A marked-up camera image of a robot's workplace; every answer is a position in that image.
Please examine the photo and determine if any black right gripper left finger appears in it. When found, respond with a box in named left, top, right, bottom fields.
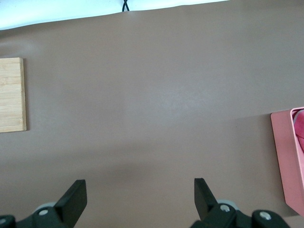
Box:
left=0, top=180, right=87, bottom=228

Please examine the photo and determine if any pink plastic box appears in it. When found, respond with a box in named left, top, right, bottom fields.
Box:
left=270, top=107, right=304, bottom=212

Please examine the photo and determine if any bamboo cutting board with handle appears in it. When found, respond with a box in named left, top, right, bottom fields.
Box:
left=0, top=57, right=28, bottom=133

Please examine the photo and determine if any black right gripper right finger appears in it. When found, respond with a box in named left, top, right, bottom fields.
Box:
left=191, top=178, right=289, bottom=228

